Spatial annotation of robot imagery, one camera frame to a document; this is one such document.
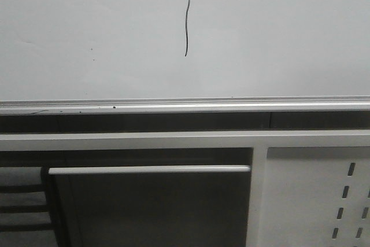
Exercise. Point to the dark panel with white top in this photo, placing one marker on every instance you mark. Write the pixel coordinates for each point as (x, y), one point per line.
(177, 205)

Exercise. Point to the white perforated metal panel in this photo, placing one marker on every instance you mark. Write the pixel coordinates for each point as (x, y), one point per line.
(315, 197)

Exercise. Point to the aluminium whiteboard marker tray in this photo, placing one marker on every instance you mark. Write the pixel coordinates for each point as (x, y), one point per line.
(185, 105)

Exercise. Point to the dark slatted chair back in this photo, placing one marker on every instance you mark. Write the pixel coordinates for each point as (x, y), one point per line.
(26, 211)

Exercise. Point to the white metal frame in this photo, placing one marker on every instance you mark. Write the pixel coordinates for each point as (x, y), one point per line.
(259, 141)

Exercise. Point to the white whiteboard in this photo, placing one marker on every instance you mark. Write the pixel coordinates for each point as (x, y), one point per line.
(125, 49)

